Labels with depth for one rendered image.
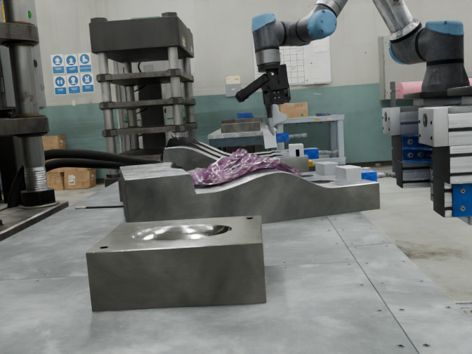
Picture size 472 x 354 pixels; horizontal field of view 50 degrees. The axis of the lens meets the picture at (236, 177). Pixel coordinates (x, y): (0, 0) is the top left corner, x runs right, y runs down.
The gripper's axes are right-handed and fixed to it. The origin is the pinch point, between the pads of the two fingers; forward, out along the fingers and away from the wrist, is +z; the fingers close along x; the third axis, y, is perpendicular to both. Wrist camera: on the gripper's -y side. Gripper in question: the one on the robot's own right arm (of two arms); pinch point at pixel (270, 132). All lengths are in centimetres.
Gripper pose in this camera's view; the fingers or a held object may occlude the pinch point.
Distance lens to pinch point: 155.0
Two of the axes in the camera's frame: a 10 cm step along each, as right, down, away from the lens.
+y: 9.9, -1.3, -0.5
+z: 1.3, 9.9, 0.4
